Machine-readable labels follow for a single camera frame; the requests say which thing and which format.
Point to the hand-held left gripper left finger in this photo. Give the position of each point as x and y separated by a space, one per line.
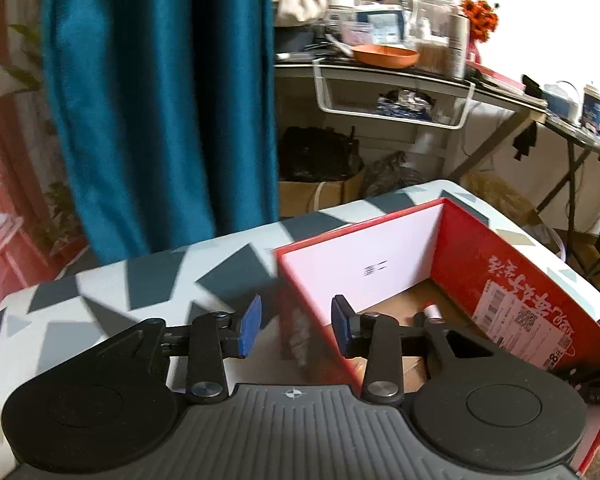
250 325

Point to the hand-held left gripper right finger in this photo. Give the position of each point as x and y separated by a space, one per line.
341 327

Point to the white marker red cap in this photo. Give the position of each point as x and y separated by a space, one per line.
432 312

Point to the red cardboard box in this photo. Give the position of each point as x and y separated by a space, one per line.
480 245

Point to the brown cardboard box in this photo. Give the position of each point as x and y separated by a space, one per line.
300 197

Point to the geometric patterned table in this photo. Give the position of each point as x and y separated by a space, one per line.
105 285

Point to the grey plastic bag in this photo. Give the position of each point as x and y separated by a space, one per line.
390 172

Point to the black bag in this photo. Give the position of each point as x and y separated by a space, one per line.
320 155

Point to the cluttered desk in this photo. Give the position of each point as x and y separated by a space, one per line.
380 136

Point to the tan plastic bag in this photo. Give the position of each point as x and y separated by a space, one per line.
500 192

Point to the black folding table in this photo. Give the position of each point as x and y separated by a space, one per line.
575 135

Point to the crumpled foil packets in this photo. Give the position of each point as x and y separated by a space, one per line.
405 102

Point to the teal curtain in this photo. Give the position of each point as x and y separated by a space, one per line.
155 110

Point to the blue paper cup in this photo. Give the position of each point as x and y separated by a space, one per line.
592 110

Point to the blue tissue box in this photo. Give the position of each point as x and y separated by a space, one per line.
560 102

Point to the orange tray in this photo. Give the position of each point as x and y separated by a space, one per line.
385 56

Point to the cotton swab container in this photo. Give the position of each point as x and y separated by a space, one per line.
435 55

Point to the pink book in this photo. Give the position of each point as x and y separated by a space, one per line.
495 75

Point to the clear plastic box blue label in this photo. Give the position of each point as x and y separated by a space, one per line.
385 25

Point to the red vase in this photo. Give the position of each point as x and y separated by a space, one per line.
475 52

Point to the white spray bottle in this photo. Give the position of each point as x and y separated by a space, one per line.
458 45

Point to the clear cosmetic organiser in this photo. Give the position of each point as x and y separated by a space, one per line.
432 15

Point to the orange artificial flowers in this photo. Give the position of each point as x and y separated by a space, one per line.
480 15

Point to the pink printed wall backdrop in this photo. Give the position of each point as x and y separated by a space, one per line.
10 160

